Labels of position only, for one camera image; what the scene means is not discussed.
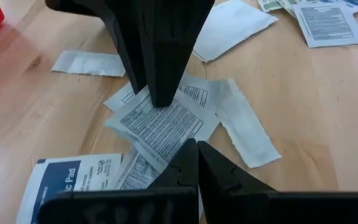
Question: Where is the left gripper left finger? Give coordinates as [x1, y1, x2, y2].
[147, 139, 200, 189]

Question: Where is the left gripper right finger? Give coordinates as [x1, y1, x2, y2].
[198, 141, 276, 224]

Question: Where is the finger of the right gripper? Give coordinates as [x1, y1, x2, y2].
[45, 0, 150, 93]
[135, 0, 216, 108]

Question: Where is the white packet with black text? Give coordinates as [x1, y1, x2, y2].
[115, 146, 169, 190]
[103, 81, 150, 113]
[178, 73, 222, 114]
[104, 85, 221, 164]
[292, 2, 358, 49]

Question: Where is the plain white gauze packet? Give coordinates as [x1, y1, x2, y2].
[193, 0, 279, 63]

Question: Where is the white packet with green print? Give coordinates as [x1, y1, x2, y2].
[256, 0, 291, 13]

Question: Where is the white packet with blue label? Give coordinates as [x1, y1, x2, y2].
[16, 152, 123, 224]

